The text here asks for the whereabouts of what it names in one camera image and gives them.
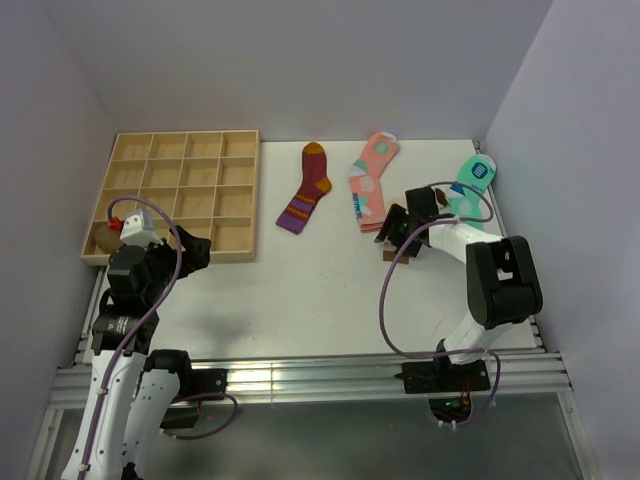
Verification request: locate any maroon purple striped sock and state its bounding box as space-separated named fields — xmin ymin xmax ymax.
xmin=276 ymin=142 xmax=332 ymax=235

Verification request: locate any wooden compartment tray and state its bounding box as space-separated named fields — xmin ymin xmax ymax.
xmin=81 ymin=130 xmax=260 ymax=266

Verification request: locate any mint green patterned sock pair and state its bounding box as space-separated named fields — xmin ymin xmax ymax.
xmin=447 ymin=154 xmax=496 ymax=231

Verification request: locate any aluminium rail frame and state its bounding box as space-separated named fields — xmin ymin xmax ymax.
xmin=27 ymin=259 xmax=591 ymax=480

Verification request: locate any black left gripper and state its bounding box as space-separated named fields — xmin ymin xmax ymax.
xmin=140 ymin=225 xmax=210 ymax=304

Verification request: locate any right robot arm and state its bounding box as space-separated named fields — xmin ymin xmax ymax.
xmin=375 ymin=182 xmax=543 ymax=390

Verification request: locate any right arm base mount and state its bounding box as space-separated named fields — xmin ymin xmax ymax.
xmin=394 ymin=358 xmax=491 ymax=394

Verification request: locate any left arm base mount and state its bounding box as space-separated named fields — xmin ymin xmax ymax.
xmin=160 ymin=368 xmax=228 ymax=430

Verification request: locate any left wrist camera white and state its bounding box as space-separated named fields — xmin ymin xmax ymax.
xmin=107 ymin=208 xmax=163 ymax=248

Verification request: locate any cream brown striped sock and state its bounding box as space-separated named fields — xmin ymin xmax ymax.
xmin=382 ymin=187 xmax=451 ymax=264

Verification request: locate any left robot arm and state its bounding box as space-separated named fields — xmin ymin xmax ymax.
xmin=62 ymin=227 xmax=211 ymax=479

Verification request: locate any tan brown ribbed sock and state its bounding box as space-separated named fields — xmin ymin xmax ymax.
xmin=93 ymin=224 xmax=124 ymax=254

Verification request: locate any pink patterned sock pair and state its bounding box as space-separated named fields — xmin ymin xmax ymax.
xmin=348 ymin=132 xmax=399 ymax=233

